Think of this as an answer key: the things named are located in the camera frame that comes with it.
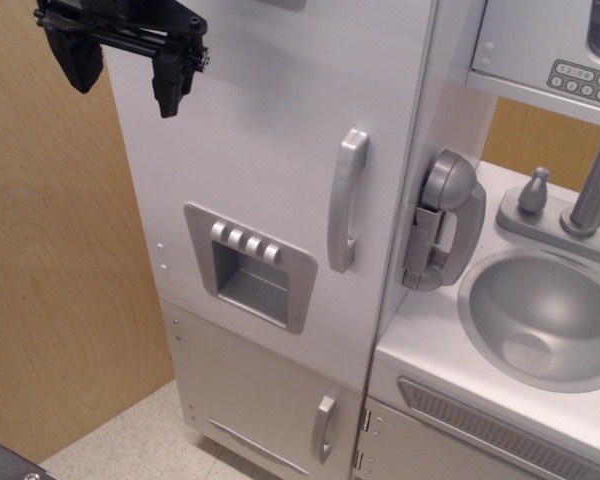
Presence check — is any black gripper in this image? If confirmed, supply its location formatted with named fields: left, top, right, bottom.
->
left=34, top=1, right=208, bottom=118

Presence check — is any silver toy sink bowl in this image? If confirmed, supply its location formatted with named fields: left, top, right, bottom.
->
left=458, top=250, right=600, bottom=393

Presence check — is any black object bottom left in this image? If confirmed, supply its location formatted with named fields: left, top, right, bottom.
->
left=0, top=445, right=53, bottom=480

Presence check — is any white lower freezer door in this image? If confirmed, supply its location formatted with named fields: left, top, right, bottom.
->
left=161, top=298, right=374, bottom=479

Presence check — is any silver lower door handle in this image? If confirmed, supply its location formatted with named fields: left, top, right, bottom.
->
left=312, top=390, right=339, bottom=465

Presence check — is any white toy microwave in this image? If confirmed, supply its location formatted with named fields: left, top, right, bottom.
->
left=467, top=0, right=600, bottom=126

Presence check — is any white toy fridge door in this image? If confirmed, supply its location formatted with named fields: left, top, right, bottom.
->
left=98, top=0, right=439, bottom=392

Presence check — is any silver toy faucet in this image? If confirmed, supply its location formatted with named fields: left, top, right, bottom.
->
left=560, top=148, right=600, bottom=237

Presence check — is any grey toy telephone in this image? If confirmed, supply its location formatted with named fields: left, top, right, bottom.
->
left=402, top=150, right=486, bottom=292

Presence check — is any silver fridge door handle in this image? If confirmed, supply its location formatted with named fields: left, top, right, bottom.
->
left=327, top=129, right=369, bottom=273

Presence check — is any silver ice dispenser panel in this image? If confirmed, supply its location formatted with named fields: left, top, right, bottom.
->
left=183, top=203, right=318, bottom=335

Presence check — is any silver faucet knob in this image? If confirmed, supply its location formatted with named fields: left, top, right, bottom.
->
left=518, top=166, right=550, bottom=214

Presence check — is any white toy kitchen cabinet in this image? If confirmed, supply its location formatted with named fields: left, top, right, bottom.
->
left=367, top=1, right=600, bottom=453

